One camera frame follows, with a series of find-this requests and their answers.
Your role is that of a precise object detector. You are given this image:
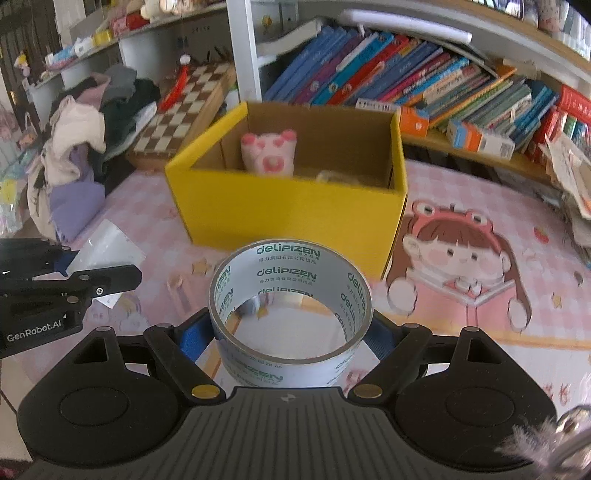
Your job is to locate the white bookshelf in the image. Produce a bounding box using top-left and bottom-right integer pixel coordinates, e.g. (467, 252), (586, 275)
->
(28, 0), (591, 185)

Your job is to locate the pink checkered desktop mat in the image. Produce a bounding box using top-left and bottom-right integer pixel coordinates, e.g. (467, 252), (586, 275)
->
(28, 159), (591, 416)

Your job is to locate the wooden chessboard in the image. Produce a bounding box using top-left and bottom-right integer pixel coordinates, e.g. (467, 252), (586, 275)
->
(127, 62), (238, 171)

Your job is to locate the colourful plastic bag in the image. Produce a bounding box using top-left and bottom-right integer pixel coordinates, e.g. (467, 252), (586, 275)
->
(0, 106), (28, 232)

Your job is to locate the row of books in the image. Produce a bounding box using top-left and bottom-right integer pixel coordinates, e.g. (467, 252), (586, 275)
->
(263, 21), (561, 153)

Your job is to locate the silver tape roll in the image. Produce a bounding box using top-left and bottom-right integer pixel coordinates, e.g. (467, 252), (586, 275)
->
(209, 239), (374, 387)

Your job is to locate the stack of books and papers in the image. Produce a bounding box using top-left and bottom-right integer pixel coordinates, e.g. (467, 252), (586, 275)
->
(547, 138), (591, 268)

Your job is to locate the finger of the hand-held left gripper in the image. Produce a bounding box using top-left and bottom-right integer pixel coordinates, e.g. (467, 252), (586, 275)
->
(0, 264), (142, 308)
(0, 237), (80, 280)

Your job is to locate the pile of clothes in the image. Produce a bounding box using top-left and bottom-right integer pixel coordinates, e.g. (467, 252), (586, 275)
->
(25, 65), (160, 243)

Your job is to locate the small orange white box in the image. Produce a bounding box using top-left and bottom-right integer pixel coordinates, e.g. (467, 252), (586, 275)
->
(399, 106), (430, 137)

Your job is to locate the purple fluffy keychain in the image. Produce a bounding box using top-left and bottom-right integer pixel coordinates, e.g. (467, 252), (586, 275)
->
(494, 406), (591, 480)

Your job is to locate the long orange white box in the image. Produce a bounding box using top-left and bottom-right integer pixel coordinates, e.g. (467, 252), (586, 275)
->
(447, 119), (515, 161)

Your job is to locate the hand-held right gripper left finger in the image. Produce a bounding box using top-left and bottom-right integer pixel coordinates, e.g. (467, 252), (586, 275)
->
(69, 308), (227, 407)

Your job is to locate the red book set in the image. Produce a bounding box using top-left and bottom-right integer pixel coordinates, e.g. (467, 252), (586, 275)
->
(531, 85), (591, 153)

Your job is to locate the pink plush toy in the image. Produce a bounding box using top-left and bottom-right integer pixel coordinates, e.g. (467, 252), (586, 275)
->
(240, 130), (297, 177)

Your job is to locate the red tassel ornament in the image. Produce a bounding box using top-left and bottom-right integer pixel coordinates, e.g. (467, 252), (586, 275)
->
(159, 54), (192, 112)

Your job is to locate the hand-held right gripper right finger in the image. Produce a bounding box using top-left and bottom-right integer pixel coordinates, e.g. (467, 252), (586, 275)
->
(348, 311), (509, 407)

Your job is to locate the yellow cardboard box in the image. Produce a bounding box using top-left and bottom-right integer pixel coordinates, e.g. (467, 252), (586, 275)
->
(165, 102), (408, 281)

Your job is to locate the white plush toy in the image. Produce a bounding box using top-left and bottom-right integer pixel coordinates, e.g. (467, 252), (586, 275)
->
(139, 0), (185, 19)

